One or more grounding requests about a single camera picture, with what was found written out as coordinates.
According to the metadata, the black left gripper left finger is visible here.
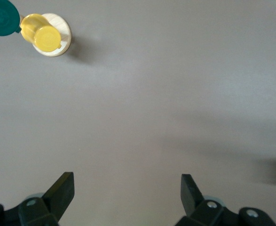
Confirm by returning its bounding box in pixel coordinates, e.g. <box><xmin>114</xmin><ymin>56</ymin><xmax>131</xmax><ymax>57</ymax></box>
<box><xmin>0</xmin><ymin>171</ymin><xmax>75</xmax><ymax>226</ymax></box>

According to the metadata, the brown table cloth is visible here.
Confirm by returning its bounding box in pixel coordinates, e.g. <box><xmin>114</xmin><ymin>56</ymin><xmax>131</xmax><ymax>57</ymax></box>
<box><xmin>0</xmin><ymin>0</ymin><xmax>276</xmax><ymax>226</ymax></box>

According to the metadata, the yellow plastic cup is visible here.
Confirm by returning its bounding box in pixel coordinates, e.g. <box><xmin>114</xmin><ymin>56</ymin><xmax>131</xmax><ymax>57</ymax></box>
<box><xmin>20</xmin><ymin>13</ymin><xmax>63</xmax><ymax>53</ymax></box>

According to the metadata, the green plastic cup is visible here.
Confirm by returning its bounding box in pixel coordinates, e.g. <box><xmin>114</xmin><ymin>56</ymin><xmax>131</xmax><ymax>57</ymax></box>
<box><xmin>0</xmin><ymin>0</ymin><xmax>21</xmax><ymax>37</ymax></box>

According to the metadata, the wooden mug stand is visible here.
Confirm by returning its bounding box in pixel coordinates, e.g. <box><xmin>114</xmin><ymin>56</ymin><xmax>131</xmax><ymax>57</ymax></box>
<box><xmin>32</xmin><ymin>13</ymin><xmax>72</xmax><ymax>57</ymax></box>

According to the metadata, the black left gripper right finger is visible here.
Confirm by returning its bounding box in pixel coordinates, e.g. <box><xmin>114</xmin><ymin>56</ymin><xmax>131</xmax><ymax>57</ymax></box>
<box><xmin>175</xmin><ymin>174</ymin><xmax>276</xmax><ymax>226</ymax></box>

